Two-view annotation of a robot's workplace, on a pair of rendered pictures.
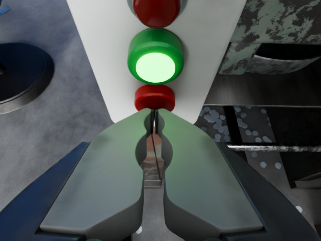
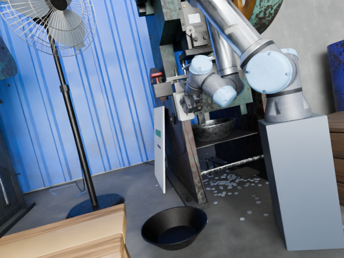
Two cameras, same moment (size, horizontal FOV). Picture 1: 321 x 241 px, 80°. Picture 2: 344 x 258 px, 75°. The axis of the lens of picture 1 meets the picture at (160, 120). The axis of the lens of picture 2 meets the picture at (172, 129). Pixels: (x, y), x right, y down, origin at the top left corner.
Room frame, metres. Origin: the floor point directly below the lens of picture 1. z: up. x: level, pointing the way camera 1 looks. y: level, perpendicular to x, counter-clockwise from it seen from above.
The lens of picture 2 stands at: (-1.01, 0.22, 0.58)
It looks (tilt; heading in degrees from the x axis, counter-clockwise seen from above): 6 degrees down; 353
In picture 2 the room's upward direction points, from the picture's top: 12 degrees counter-clockwise
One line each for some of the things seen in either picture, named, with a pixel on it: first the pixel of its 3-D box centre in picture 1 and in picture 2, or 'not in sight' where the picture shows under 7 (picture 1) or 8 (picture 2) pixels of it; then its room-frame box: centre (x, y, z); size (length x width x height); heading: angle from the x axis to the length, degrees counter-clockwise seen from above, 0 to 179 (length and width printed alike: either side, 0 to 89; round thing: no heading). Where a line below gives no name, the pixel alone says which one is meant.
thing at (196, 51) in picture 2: not in sight; (196, 56); (0.45, -0.21, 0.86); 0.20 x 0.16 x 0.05; 94
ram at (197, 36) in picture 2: not in sight; (193, 25); (0.40, -0.21, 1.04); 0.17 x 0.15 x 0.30; 4
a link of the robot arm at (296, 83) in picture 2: not in sight; (279, 71); (-0.28, -0.27, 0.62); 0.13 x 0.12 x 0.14; 136
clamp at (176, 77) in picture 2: not in sight; (175, 76); (0.43, -0.04, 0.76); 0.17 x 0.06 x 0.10; 94
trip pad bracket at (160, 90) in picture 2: not in sight; (165, 99); (0.19, 0.09, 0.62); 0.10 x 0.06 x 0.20; 94
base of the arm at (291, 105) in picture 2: not in sight; (285, 104); (-0.28, -0.28, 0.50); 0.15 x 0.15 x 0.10
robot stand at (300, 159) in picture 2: not in sight; (297, 177); (-0.28, -0.28, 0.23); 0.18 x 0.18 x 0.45; 70
